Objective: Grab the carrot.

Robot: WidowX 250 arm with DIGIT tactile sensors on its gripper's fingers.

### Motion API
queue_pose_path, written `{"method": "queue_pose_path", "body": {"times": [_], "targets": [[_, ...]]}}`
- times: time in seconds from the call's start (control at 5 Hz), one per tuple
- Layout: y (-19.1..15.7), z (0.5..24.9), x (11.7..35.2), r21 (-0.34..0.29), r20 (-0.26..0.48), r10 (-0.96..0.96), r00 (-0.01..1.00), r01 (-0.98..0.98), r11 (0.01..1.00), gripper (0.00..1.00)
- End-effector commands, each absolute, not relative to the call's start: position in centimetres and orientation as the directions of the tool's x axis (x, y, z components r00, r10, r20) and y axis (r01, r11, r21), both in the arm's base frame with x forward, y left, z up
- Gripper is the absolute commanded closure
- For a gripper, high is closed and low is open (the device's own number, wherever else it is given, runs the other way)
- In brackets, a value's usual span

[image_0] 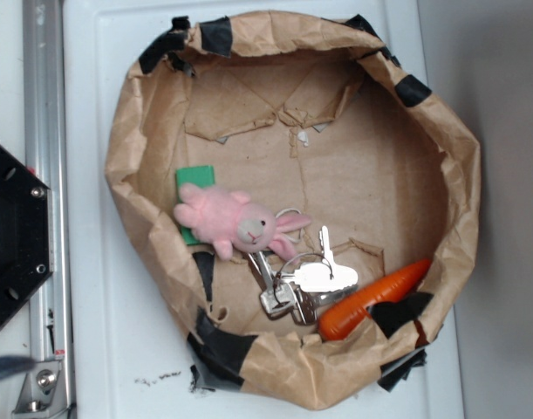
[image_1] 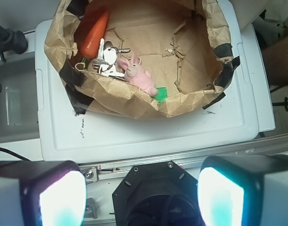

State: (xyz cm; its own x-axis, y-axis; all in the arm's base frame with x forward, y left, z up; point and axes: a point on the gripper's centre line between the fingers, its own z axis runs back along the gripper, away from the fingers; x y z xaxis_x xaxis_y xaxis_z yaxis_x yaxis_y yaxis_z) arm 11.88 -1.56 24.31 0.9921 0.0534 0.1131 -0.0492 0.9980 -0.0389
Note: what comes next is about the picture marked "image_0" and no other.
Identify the brown paper bag bin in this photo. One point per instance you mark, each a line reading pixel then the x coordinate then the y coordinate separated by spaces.
pixel 305 113

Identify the aluminium frame rail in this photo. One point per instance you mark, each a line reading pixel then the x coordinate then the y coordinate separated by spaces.
pixel 49 388

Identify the white plastic tray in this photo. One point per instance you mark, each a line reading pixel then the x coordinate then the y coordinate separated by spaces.
pixel 131 360

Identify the pink plush bunny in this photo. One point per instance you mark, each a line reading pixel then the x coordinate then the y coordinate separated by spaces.
pixel 229 221

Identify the orange plastic carrot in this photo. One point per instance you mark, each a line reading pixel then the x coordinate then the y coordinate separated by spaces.
pixel 343 317

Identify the silver key bunch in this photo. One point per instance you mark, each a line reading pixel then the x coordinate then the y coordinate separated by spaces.
pixel 301 292

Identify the green foam block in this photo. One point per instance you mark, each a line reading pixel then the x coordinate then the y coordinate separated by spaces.
pixel 201 176

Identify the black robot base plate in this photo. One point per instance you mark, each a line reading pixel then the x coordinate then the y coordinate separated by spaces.
pixel 25 246

